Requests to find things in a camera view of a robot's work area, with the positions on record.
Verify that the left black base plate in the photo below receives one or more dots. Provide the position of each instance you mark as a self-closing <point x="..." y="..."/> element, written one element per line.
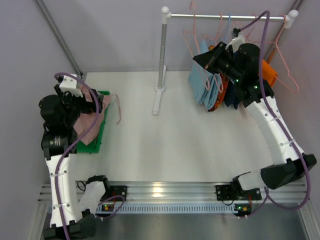
<point x="119" y="191"/>

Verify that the orange patterned trousers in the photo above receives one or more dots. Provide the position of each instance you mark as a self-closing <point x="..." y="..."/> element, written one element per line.
<point x="220" y="95"/>

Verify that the light blue trousers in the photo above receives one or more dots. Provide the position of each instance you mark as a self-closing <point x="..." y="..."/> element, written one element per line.
<point x="200" y="95"/>

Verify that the navy blue trousers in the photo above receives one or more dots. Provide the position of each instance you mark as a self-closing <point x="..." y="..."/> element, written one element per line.
<point x="232" y="96"/>

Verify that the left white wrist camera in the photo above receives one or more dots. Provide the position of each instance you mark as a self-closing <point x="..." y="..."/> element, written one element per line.
<point x="67" y="86"/>

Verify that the white metal clothes rack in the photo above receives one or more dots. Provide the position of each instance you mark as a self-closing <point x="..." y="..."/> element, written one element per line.
<point x="166" y="14"/>

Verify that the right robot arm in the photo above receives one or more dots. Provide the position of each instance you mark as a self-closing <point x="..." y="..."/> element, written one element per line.
<point x="241" y="67"/>

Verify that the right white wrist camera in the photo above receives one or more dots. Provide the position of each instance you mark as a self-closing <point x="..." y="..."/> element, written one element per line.
<point x="237" y="41"/>

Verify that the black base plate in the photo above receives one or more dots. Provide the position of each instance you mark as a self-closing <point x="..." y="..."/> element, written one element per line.
<point x="228" y="192"/>
<point x="119" y="191"/>

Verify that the aluminium mounting rail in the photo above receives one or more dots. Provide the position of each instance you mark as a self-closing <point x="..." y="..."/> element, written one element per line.
<point x="197" y="192"/>

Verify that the slotted grey cable duct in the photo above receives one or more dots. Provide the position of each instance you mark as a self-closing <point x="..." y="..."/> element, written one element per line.
<point x="167" y="208"/>

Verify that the pink wire hanger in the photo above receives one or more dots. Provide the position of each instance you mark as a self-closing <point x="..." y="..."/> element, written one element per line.
<point x="285" y="65"/>
<point x="193" y="34"/>

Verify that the empty pink wire hanger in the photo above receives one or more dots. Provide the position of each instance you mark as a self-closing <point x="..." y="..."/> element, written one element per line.
<point x="285" y="65"/>

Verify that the pink trousers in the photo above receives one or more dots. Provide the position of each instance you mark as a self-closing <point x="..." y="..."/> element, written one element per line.
<point x="85" y="120"/>

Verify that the bright orange trousers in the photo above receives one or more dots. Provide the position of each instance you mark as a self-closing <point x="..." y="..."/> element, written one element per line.
<point x="268" y="73"/>

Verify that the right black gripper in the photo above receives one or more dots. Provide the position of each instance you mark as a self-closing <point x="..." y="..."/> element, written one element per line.
<point x="215" y="60"/>

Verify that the green plastic bin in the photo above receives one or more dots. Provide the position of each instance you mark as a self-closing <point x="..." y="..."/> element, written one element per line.
<point x="94" y="147"/>

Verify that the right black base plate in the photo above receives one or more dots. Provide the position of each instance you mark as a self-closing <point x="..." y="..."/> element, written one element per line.
<point x="228" y="192"/>

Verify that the pink hanger of orange trousers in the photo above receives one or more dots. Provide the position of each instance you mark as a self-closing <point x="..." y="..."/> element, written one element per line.
<point x="247" y="32"/>

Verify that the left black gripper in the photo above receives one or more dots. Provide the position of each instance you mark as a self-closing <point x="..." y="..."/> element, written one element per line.
<point x="88" y="104"/>

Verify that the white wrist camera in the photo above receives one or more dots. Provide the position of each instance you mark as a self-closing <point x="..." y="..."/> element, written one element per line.
<point x="67" y="86"/>
<point x="237" y="41"/>

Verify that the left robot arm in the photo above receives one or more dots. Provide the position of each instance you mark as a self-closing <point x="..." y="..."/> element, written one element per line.
<point x="71" y="218"/>

